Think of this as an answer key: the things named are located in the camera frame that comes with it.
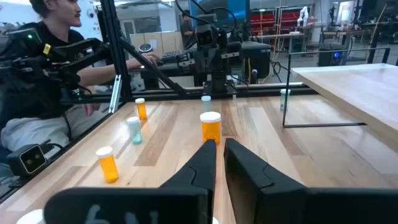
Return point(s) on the person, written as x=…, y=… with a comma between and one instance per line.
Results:
x=186, y=29
x=62, y=12

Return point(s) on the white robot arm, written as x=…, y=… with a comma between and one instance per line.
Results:
x=304, y=14

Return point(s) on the tan wooden cabinet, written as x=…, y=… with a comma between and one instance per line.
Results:
x=168, y=42

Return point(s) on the small orange pill bottle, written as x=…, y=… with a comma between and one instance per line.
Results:
x=141, y=112
x=109, y=169

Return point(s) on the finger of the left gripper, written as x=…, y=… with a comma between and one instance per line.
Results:
x=208, y=71
x=220, y=71

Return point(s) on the black desk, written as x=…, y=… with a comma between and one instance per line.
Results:
x=255, y=53

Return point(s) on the red storage bins rack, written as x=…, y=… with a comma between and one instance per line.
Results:
x=264, y=20

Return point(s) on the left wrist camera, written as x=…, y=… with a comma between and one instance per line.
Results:
x=206, y=37

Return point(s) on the black stereo camera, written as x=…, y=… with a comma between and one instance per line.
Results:
x=29, y=160

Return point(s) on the black keyboard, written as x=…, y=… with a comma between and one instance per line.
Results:
x=172, y=56

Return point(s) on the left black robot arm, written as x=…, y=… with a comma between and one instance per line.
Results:
x=219, y=85

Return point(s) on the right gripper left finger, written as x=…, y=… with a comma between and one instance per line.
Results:
x=186, y=202

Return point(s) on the black aluminium table frame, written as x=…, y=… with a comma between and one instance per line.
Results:
x=116, y=46

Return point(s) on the large orange pill bottle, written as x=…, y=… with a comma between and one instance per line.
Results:
x=211, y=130

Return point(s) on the black computer with blue light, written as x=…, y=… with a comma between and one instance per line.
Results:
x=329, y=57

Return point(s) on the silver aluminium bracket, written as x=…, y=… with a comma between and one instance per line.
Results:
x=115, y=93

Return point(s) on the wooden shelf with black legs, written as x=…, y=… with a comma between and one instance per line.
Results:
x=357, y=93

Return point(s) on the teal pill bottle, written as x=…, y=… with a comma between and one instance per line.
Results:
x=282, y=91
x=135, y=133
x=206, y=104

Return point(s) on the background work table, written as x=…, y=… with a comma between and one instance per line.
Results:
x=280, y=36

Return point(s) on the monitor with blue screen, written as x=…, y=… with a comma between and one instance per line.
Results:
x=237, y=7

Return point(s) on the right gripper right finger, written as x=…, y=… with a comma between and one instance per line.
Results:
x=280, y=202

